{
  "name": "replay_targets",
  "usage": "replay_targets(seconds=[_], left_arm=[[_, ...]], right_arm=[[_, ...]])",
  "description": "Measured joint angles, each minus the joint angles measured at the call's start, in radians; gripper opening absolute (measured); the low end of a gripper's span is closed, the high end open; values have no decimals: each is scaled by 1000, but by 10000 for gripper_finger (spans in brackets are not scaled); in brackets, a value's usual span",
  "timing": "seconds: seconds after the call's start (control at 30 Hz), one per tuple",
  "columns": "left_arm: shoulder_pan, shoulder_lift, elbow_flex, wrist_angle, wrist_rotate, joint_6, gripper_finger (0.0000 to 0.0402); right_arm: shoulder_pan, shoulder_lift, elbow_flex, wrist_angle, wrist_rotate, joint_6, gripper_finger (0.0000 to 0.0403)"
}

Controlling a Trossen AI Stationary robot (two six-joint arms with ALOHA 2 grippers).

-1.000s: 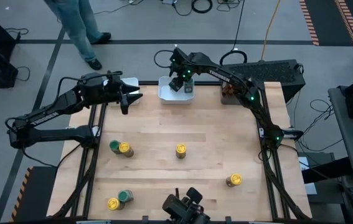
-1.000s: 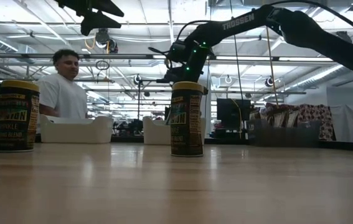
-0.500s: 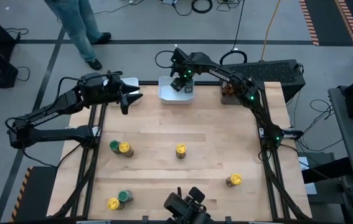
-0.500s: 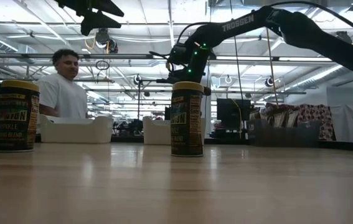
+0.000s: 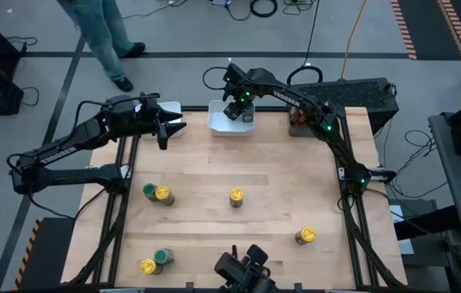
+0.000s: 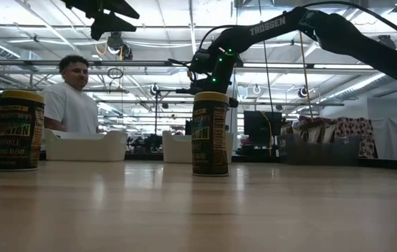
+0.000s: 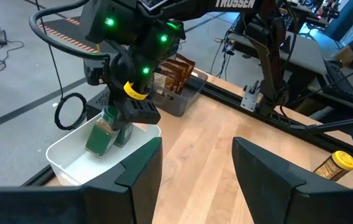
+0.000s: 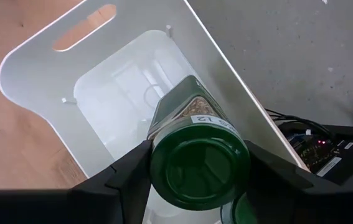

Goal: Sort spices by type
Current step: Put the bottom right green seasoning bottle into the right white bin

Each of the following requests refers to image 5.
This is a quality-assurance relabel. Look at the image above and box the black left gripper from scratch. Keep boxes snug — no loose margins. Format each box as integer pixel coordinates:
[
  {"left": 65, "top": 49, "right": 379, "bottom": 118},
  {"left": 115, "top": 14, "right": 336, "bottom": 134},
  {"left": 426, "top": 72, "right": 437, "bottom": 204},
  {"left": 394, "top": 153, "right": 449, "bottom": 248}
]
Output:
[{"left": 136, "top": 101, "right": 188, "bottom": 151}]

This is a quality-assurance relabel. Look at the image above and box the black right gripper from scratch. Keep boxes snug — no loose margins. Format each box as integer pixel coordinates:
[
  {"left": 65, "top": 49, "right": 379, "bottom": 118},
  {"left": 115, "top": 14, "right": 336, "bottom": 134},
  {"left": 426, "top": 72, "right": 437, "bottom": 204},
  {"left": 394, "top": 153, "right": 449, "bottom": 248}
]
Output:
[{"left": 224, "top": 80, "right": 262, "bottom": 122}]

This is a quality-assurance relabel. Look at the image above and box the green-lid spice jar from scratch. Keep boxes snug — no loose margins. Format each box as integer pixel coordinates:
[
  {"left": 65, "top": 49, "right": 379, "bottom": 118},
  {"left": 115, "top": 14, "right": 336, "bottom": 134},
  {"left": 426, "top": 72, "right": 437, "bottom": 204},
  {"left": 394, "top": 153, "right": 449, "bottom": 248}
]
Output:
[
  {"left": 141, "top": 183, "right": 159, "bottom": 203},
  {"left": 152, "top": 247, "right": 175, "bottom": 266},
  {"left": 241, "top": 103, "right": 255, "bottom": 124}
]

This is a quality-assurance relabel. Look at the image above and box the yellow-lid spice jar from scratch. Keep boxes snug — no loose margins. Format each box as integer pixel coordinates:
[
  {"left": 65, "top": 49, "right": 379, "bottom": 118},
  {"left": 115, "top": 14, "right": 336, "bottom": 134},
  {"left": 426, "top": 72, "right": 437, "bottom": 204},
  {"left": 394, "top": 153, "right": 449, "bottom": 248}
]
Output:
[
  {"left": 228, "top": 186, "right": 245, "bottom": 208},
  {"left": 139, "top": 258, "right": 163, "bottom": 277},
  {"left": 294, "top": 226, "right": 317, "bottom": 244},
  {"left": 154, "top": 185, "right": 176, "bottom": 207}
]

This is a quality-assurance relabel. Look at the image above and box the white plastic bin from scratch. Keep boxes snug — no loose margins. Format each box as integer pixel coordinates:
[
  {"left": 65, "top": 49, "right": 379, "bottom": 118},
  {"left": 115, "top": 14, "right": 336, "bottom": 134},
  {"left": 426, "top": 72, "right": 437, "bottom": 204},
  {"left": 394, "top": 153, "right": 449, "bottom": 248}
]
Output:
[
  {"left": 133, "top": 101, "right": 183, "bottom": 139},
  {"left": 206, "top": 99, "right": 255, "bottom": 138}
]

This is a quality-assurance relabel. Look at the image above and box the grey translucent plastic bin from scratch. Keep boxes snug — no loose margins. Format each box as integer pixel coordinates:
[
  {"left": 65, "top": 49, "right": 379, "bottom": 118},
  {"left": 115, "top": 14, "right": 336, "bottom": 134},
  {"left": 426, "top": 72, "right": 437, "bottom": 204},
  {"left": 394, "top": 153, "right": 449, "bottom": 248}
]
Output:
[{"left": 288, "top": 100, "right": 337, "bottom": 138}]

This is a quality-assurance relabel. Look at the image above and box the person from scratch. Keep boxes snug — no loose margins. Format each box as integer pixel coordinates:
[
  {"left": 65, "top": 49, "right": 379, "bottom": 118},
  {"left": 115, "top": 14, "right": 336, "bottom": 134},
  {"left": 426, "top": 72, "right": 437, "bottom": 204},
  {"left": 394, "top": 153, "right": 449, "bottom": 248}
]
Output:
[{"left": 55, "top": 0, "right": 146, "bottom": 93}]

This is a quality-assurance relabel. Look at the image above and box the black computer tower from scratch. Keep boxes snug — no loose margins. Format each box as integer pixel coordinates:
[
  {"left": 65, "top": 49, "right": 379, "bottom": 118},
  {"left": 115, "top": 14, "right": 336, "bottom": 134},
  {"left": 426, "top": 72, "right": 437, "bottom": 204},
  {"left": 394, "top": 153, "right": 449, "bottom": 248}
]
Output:
[{"left": 285, "top": 77, "right": 400, "bottom": 133}]

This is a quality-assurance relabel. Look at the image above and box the black hazard-striped floor mat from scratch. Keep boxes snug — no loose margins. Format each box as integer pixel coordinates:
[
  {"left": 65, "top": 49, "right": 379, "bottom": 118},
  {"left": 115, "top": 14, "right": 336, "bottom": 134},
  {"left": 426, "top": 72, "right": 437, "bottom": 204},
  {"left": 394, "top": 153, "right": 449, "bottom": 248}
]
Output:
[
  {"left": 389, "top": 0, "right": 461, "bottom": 62},
  {"left": 13, "top": 216, "right": 76, "bottom": 291}
]

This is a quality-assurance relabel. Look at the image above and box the white paper sheet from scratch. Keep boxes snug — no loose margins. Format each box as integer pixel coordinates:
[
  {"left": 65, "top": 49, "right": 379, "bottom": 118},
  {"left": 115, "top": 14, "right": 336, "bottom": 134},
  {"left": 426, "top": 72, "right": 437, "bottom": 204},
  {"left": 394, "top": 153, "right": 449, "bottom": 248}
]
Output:
[{"left": 388, "top": 203, "right": 415, "bottom": 256}]

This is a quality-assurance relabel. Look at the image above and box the black bar-shaped box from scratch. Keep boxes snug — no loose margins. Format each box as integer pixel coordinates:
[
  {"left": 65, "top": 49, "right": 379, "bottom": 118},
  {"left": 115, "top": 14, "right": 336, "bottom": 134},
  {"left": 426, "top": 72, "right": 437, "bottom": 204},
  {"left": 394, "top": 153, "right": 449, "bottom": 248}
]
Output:
[{"left": 392, "top": 204, "right": 461, "bottom": 242}]

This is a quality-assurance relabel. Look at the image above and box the grey desk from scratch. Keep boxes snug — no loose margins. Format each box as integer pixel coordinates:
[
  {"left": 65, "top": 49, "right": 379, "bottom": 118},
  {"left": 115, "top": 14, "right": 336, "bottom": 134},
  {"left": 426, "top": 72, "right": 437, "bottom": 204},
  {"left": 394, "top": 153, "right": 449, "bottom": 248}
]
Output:
[{"left": 428, "top": 110, "right": 461, "bottom": 238}]

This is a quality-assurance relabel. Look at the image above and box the black aluminium table frame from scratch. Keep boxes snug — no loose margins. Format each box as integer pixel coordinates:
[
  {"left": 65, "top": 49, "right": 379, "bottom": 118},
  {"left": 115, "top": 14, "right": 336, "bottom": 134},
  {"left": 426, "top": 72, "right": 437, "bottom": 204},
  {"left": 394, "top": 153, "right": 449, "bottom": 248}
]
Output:
[{"left": 63, "top": 103, "right": 409, "bottom": 293}]

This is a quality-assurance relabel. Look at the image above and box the black coiled cable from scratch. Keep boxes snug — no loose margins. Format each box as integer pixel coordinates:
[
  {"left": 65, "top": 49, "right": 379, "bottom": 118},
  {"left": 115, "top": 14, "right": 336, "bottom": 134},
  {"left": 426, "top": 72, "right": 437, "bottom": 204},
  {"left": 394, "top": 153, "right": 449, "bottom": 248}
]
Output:
[{"left": 250, "top": 0, "right": 279, "bottom": 19}]

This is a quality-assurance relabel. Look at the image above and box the black hanging cable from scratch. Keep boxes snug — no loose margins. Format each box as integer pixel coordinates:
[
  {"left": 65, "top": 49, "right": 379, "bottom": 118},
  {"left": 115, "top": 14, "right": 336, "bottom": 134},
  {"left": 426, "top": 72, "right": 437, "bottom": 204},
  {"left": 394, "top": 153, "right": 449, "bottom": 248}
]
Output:
[{"left": 285, "top": 0, "right": 324, "bottom": 93}]

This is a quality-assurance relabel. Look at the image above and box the yellow hanging cable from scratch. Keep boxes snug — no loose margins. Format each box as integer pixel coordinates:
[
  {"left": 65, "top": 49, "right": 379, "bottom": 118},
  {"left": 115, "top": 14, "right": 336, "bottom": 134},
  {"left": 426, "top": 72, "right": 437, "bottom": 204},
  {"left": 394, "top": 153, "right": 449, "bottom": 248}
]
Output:
[{"left": 338, "top": 0, "right": 367, "bottom": 81}]

